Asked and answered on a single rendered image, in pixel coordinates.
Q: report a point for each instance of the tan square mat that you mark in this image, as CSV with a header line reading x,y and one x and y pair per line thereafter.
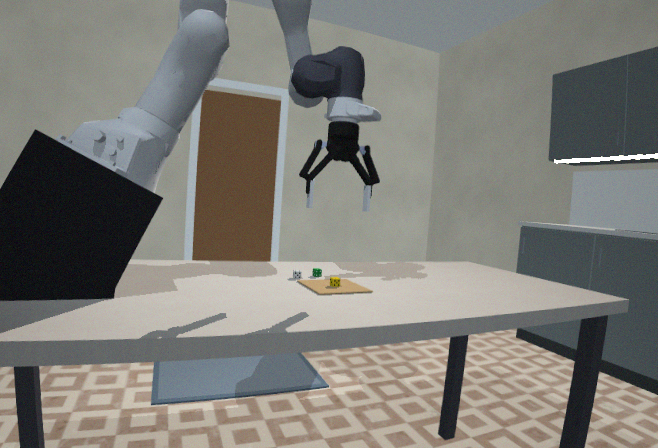
x,y
323,287

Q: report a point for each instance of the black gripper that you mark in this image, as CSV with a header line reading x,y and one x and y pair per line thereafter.
x,y
343,145

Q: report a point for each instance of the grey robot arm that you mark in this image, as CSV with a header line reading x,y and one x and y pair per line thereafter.
x,y
141,141

